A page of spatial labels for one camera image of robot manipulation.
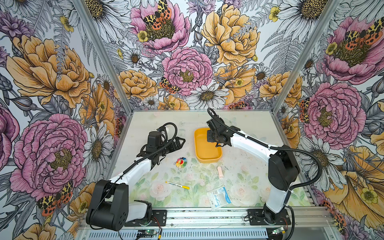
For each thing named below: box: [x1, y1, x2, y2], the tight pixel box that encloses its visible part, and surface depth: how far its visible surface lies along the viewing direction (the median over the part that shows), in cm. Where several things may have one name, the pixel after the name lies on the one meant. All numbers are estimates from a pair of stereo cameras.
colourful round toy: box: [175, 157, 187, 168], surface depth 94 cm
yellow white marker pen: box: [165, 181, 190, 190], surface depth 86 cm
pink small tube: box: [217, 166, 224, 179], surface depth 89 cm
